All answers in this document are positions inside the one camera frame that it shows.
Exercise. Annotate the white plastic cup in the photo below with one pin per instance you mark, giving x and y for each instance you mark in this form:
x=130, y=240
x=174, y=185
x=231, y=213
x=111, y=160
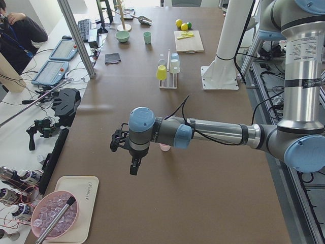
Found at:
x=174, y=66

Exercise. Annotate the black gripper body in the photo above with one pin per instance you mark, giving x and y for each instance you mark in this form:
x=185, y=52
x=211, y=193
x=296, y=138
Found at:
x=137, y=154

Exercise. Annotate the blue teach pendant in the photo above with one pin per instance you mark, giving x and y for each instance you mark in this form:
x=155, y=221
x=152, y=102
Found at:
x=65, y=50
x=51, y=73

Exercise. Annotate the cream plastic tray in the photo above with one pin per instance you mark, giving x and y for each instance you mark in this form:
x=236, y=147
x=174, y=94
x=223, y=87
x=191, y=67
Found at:
x=84, y=188

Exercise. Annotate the white wire cup rack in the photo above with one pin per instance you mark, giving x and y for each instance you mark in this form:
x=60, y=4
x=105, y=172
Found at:
x=171, y=81

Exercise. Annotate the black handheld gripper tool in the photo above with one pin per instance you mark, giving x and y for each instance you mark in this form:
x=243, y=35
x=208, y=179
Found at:
x=44, y=126

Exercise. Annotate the light blue plastic cup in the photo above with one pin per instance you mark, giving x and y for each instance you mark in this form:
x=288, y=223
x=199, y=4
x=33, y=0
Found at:
x=174, y=56

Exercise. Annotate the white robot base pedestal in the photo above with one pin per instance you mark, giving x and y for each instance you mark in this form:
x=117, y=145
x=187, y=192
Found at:
x=221, y=73

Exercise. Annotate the pink plastic cup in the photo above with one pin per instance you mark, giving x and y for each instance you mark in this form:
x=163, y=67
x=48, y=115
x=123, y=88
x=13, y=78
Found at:
x=164, y=147

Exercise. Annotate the blue teach pendant near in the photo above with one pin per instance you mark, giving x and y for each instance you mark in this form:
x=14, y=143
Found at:
x=51, y=73

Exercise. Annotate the yellow plastic knife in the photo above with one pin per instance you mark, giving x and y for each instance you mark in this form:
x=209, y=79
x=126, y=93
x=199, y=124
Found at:
x=184, y=37

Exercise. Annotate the seated person in dark clothes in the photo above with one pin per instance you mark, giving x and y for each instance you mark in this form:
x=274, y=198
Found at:
x=17, y=41

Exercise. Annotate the mint green plastic cup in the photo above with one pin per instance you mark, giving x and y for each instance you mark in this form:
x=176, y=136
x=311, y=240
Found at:
x=147, y=37

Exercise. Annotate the wooden cutting board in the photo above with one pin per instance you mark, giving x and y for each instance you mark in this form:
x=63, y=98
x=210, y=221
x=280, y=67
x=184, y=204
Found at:
x=189, y=45

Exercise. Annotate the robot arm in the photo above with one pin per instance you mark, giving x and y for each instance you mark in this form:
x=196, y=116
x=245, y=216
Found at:
x=297, y=139

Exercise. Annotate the blue teach pendant far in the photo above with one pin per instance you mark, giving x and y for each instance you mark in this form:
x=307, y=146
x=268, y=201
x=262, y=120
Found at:
x=65, y=50

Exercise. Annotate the black keyboard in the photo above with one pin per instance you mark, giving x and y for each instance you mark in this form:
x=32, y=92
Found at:
x=84, y=27

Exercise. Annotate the metal scoop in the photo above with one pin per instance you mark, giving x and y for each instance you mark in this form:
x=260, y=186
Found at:
x=142, y=20

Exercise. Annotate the mint green bowl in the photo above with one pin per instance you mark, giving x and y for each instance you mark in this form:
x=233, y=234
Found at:
x=122, y=36

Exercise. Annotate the black plastic device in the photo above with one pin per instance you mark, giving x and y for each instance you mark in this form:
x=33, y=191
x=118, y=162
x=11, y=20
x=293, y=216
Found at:
x=65, y=106

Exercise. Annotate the aluminium frame post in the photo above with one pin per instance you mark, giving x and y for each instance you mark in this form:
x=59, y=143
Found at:
x=72, y=25

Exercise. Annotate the yellow plastic cup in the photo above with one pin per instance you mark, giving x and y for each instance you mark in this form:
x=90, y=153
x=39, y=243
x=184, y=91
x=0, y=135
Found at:
x=161, y=73

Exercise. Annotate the metal tongs with black tip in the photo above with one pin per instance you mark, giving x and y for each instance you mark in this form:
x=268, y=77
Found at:
x=54, y=222

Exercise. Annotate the pink bowl of ice cubes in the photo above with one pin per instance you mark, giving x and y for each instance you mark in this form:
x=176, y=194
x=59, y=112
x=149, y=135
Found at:
x=46, y=211

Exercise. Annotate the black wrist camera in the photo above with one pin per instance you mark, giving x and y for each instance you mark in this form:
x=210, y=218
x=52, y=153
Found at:
x=120, y=139

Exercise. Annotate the whole yellow lemon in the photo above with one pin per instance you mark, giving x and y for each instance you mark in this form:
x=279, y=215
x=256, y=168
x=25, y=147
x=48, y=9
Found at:
x=178, y=23

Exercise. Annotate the grey plastic cup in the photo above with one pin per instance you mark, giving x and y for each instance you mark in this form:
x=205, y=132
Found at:
x=162, y=60

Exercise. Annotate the grey folded cloth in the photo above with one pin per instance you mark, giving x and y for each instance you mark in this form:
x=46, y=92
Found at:
x=112, y=58

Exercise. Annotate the wooden mug tree stand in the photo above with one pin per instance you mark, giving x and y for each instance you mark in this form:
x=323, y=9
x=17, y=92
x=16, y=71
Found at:
x=123, y=26

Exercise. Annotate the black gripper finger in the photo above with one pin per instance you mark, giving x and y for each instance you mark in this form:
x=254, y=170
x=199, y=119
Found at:
x=132, y=170
x=137, y=165

